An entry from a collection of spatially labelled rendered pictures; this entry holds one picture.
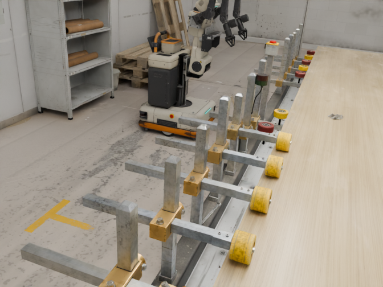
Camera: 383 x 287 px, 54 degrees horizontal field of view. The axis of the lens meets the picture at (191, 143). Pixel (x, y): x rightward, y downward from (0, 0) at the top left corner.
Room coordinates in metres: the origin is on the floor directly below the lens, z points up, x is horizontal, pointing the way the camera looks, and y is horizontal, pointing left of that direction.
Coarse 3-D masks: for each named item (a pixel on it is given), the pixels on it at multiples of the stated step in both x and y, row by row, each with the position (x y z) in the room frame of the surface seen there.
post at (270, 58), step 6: (270, 60) 2.31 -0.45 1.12; (270, 66) 2.31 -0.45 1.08; (270, 72) 2.31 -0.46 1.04; (270, 78) 2.33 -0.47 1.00; (264, 90) 2.31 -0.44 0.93; (264, 96) 2.31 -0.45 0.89; (264, 102) 2.31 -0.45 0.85; (264, 108) 2.31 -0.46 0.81; (264, 114) 2.32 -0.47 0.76; (264, 120) 2.33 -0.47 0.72
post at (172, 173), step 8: (168, 160) 0.89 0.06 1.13; (176, 160) 0.89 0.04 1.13; (168, 168) 0.89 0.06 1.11; (176, 168) 0.88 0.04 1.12; (168, 176) 0.89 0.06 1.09; (176, 176) 0.89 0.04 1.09; (168, 184) 0.89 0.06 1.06; (176, 184) 0.89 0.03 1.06; (168, 192) 0.89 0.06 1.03; (176, 192) 0.89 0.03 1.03; (168, 200) 0.89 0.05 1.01; (176, 200) 0.89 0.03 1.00; (168, 208) 0.89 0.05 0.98; (176, 208) 0.90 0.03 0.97; (168, 240) 0.89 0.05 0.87; (176, 240) 0.91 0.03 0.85; (168, 248) 0.89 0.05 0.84; (176, 248) 0.91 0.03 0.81; (168, 256) 0.89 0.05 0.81; (168, 264) 0.89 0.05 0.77; (168, 272) 0.89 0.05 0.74
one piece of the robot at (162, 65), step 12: (156, 36) 3.75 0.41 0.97; (168, 36) 4.02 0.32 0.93; (156, 48) 3.74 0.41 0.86; (156, 60) 3.62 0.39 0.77; (168, 60) 3.58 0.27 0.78; (180, 60) 3.76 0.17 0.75; (156, 72) 3.62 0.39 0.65; (168, 72) 3.58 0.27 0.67; (180, 72) 3.77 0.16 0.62; (156, 84) 3.62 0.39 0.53; (168, 84) 3.58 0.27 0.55; (180, 84) 3.75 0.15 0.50; (156, 96) 3.62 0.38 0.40; (168, 96) 3.58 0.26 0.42; (180, 96) 3.68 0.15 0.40
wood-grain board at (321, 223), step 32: (320, 64) 3.30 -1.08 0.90; (352, 64) 3.39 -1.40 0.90; (320, 96) 2.35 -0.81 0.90; (352, 96) 2.39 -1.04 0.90; (288, 128) 1.76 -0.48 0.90; (320, 128) 1.79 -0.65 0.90; (352, 128) 1.82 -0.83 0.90; (288, 160) 1.40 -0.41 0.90; (320, 160) 1.42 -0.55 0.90; (352, 160) 1.44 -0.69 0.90; (288, 192) 1.15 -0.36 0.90; (320, 192) 1.16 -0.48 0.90; (352, 192) 1.17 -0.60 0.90; (256, 224) 0.95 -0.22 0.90; (288, 224) 0.96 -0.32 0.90; (320, 224) 0.97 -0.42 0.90; (352, 224) 0.98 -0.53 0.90; (256, 256) 0.80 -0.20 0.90; (288, 256) 0.81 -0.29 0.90; (320, 256) 0.82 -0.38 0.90; (352, 256) 0.83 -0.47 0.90
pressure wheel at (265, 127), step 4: (260, 124) 1.77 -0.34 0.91; (264, 124) 1.78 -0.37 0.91; (268, 124) 1.78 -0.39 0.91; (272, 124) 1.78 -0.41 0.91; (260, 128) 1.75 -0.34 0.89; (264, 128) 1.74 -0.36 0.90; (268, 128) 1.74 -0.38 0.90; (272, 128) 1.75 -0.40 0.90; (264, 132) 1.74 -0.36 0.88; (268, 132) 1.74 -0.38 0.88; (272, 132) 1.75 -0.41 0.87
